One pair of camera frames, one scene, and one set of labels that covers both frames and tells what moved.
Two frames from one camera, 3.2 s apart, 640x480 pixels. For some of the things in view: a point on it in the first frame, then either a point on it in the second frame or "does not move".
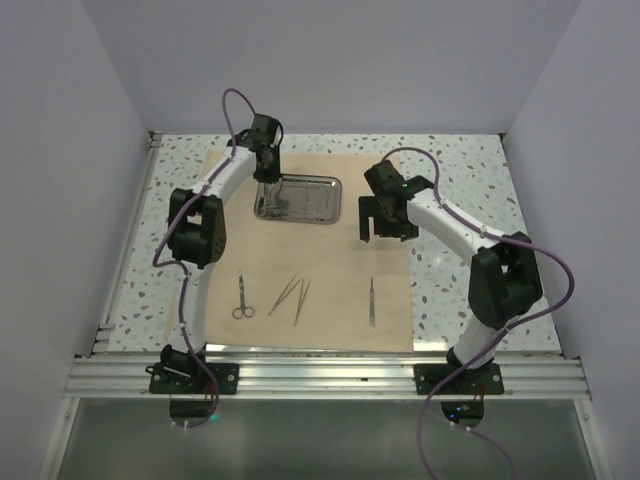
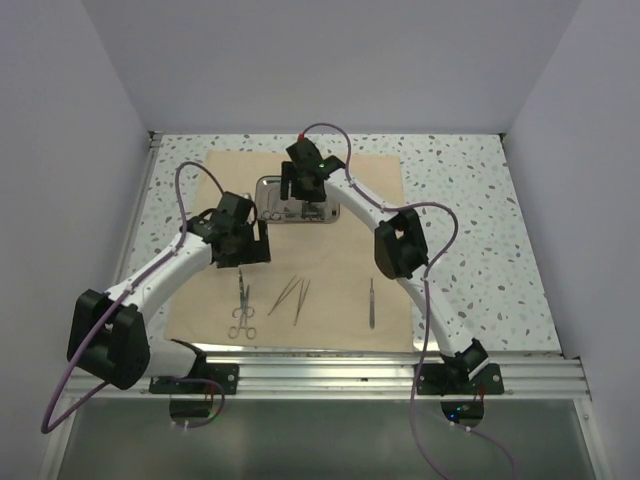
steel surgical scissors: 248,311 does not move
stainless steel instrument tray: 299,198 does not move
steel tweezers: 301,299 does not move
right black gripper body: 392,226 -> 300,189
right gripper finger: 367,206 -> 287,173
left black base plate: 193,379 does not move
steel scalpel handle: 372,306 does not move
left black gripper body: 270,172 -> 240,252
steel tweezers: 282,298 does not move
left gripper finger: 270,192 -> 261,247
